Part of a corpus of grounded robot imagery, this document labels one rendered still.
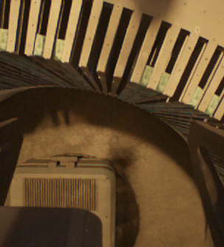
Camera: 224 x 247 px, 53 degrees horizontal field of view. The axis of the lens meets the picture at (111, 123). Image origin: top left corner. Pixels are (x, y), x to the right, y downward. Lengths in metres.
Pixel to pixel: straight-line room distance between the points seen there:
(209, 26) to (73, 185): 0.94
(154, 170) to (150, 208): 0.24
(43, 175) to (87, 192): 0.22
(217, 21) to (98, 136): 1.11
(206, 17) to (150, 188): 1.22
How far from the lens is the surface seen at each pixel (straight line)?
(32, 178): 1.15
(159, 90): 0.29
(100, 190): 1.11
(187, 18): 0.31
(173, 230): 1.58
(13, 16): 0.31
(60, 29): 0.31
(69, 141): 1.37
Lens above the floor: 1.33
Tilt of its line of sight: 86 degrees down
